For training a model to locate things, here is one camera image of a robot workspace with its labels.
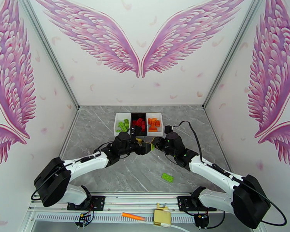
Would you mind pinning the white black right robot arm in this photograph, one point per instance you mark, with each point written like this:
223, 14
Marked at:
207, 166

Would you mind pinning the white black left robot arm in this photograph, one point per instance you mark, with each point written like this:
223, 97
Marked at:
87, 163

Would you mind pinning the white plastic container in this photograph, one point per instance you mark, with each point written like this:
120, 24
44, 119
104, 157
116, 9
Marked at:
159, 133
118, 116

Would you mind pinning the black plastic container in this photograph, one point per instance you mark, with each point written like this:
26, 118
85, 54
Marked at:
143, 115

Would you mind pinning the orange marker pen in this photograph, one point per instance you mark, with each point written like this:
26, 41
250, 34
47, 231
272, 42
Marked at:
133, 216

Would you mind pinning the black box with green light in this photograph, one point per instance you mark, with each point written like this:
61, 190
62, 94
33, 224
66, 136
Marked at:
201, 220

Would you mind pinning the white tube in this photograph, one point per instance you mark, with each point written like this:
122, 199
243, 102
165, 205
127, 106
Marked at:
176, 227

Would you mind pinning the aluminium frame bar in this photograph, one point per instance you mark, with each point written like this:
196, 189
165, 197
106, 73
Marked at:
215, 132
71, 127

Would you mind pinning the aluminium linear rail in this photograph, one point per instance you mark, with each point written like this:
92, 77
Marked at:
140, 201

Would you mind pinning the aluminium frame post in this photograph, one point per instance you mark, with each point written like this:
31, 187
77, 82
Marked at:
234, 52
50, 55

